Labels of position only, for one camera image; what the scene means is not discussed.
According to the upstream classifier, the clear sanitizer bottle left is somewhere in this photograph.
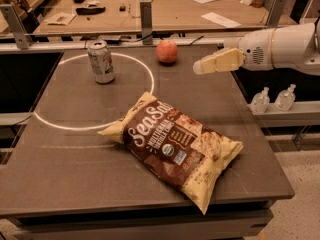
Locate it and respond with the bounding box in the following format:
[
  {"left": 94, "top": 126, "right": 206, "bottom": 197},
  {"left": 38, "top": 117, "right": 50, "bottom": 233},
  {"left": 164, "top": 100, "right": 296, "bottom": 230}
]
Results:
[{"left": 250, "top": 87, "right": 270, "bottom": 114}]

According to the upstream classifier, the left metal bracket post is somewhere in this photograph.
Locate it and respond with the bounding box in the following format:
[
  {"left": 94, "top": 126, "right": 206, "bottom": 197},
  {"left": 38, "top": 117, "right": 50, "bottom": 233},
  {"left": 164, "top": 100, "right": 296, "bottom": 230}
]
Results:
[{"left": 0, "top": 4, "right": 32, "bottom": 50}]

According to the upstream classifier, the black tool on bench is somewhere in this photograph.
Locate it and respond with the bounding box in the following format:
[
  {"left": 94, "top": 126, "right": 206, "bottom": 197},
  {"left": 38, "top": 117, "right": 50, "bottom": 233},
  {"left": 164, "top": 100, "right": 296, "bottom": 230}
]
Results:
[{"left": 76, "top": 7, "right": 106, "bottom": 15}]

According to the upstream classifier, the right metal bracket post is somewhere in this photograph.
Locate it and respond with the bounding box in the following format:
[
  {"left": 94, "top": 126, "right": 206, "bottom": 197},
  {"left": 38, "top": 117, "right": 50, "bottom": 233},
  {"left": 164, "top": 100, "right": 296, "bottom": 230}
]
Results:
[{"left": 262, "top": 0, "right": 287, "bottom": 42}]

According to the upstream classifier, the clear sanitizer bottle right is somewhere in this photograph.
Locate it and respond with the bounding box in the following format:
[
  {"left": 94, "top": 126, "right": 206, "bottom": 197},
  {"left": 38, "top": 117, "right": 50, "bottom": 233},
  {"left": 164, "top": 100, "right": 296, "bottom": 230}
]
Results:
[{"left": 274, "top": 84, "right": 296, "bottom": 111}]

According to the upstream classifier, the white paper sheet near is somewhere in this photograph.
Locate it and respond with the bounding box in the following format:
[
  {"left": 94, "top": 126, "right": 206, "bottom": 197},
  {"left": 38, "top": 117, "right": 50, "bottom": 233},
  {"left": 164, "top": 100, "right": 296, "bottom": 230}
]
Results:
[{"left": 202, "top": 12, "right": 240, "bottom": 28}]

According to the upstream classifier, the sea salt tortilla chips bag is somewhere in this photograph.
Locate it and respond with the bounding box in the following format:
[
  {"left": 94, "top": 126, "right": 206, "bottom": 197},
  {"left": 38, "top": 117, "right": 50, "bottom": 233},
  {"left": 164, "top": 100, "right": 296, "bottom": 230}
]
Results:
[{"left": 100, "top": 92, "right": 243, "bottom": 213}]

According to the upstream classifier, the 7up soda can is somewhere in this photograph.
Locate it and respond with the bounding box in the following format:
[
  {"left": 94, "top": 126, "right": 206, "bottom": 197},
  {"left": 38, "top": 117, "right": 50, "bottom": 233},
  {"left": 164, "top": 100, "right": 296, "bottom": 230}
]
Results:
[{"left": 87, "top": 40, "right": 115, "bottom": 84}]

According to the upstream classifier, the middle metal bracket post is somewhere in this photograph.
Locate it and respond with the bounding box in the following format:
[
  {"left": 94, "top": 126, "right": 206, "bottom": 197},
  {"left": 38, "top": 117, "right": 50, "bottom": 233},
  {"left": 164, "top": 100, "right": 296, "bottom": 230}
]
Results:
[{"left": 140, "top": 1, "right": 153, "bottom": 45}]

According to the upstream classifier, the red apple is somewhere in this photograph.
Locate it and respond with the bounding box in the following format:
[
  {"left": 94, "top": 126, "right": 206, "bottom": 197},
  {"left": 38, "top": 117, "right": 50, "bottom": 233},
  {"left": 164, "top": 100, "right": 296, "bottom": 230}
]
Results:
[{"left": 156, "top": 40, "right": 178, "bottom": 64}]

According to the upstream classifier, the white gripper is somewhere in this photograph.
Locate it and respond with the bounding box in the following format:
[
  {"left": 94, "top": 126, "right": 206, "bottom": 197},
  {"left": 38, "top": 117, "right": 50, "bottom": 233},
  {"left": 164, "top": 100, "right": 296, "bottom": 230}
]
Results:
[{"left": 193, "top": 23, "right": 317, "bottom": 75}]

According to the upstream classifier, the metal bracket post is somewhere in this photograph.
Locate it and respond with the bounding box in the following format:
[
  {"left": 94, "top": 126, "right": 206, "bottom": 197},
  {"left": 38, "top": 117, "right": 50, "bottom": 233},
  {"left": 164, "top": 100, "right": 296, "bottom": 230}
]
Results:
[
  {"left": 262, "top": 0, "right": 287, "bottom": 42},
  {"left": 0, "top": 4, "right": 32, "bottom": 50},
  {"left": 140, "top": 1, "right": 153, "bottom": 45}
]

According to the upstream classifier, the clear sanitizer bottle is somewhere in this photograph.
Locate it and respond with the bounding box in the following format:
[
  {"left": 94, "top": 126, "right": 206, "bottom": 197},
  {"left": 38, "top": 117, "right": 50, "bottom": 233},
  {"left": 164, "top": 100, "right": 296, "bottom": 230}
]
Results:
[
  {"left": 250, "top": 87, "right": 270, "bottom": 114},
  {"left": 274, "top": 84, "right": 296, "bottom": 111}
]

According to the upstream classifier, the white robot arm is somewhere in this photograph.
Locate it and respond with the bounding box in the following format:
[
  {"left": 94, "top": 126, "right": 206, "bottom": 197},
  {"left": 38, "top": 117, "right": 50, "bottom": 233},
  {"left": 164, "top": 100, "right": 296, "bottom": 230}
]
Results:
[{"left": 193, "top": 22, "right": 320, "bottom": 76}]

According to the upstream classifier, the tan paper note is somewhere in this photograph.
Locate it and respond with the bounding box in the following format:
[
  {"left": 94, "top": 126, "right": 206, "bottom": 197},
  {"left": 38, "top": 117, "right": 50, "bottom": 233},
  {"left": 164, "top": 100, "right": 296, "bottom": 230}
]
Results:
[{"left": 45, "top": 12, "right": 75, "bottom": 26}]

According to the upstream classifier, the small black object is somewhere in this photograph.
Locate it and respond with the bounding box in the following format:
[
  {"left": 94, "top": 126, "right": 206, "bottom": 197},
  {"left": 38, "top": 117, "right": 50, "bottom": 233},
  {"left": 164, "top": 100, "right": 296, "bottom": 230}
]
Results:
[{"left": 119, "top": 5, "right": 126, "bottom": 11}]

